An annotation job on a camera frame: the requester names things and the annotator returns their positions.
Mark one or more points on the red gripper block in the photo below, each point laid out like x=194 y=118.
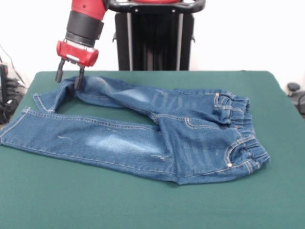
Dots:
x=77 y=53

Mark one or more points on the blue denim jeans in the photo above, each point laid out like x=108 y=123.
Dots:
x=155 y=138

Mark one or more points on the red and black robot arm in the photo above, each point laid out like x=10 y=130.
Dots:
x=85 y=21

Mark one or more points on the black electronics box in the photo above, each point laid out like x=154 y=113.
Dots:
x=3 y=81

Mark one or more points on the dark green table cloth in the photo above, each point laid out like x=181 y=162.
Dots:
x=119 y=202

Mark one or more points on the black chair base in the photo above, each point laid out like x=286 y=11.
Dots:
x=296 y=94

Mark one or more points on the black robot pedestal stand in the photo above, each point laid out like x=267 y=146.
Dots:
x=155 y=35

